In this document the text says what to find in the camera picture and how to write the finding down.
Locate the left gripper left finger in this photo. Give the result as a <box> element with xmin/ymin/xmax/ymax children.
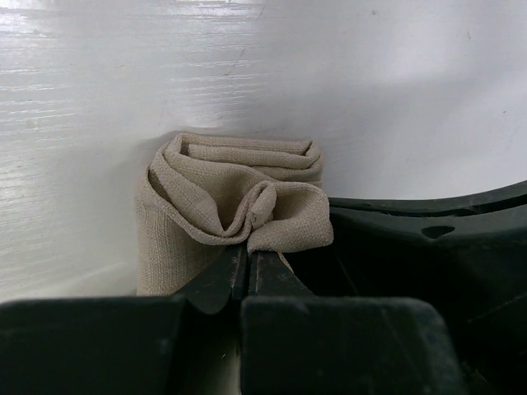
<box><xmin>1</xmin><ymin>245</ymin><xmax>247</xmax><ymax>394</ymax></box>

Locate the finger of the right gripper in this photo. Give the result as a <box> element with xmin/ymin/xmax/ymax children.
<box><xmin>287</xmin><ymin>182</ymin><xmax>526</xmax><ymax>394</ymax></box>

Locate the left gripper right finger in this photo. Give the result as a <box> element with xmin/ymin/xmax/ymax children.
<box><xmin>240</xmin><ymin>253</ymin><xmax>467</xmax><ymax>394</ymax></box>

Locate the beige cloth napkin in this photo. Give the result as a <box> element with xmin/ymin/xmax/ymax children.
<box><xmin>134</xmin><ymin>132</ymin><xmax>333</xmax><ymax>296</ymax></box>

